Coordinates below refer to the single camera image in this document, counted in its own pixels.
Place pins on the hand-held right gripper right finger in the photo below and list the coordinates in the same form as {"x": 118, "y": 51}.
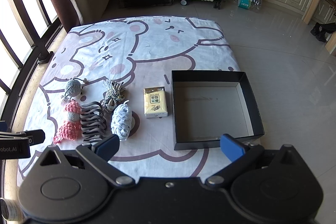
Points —
{"x": 232, "y": 148}

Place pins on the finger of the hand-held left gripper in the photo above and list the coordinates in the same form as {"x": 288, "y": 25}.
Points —
{"x": 35, "y": 137}

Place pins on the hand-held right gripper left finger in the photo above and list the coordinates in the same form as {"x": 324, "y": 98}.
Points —
{"x": 107, "y": 146}

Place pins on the black wavy hair clip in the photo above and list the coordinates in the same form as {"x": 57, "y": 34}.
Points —
{"x": 92, "y": 121}

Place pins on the pale blue crochet toy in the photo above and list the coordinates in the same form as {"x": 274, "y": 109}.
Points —
{"x": 121, "y": 119}

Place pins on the pink crochet toy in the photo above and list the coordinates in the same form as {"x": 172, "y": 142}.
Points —
{"x": 69, "y": 121}

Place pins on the black cardboard box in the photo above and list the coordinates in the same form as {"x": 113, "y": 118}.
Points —
{"x": 210, "y": 108}

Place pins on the grey-blue crochet mouse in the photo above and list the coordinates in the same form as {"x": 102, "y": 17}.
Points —
{"x": 73, "y": 87}

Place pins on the yellow tissue pack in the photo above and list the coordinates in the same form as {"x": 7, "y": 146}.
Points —
{"x": 155, "y": 103}

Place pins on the tape roll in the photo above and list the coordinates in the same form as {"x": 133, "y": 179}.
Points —
{"x": 9, "y": 209}

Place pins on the black window railing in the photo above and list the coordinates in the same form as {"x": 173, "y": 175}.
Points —
{"x": 34, "y": 56}

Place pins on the printed bear blanket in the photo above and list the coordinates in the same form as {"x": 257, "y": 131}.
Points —
{"x": 157, "y": 56}

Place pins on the black shoes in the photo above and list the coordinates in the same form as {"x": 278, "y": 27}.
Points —
{"x": 320, "y": 32}

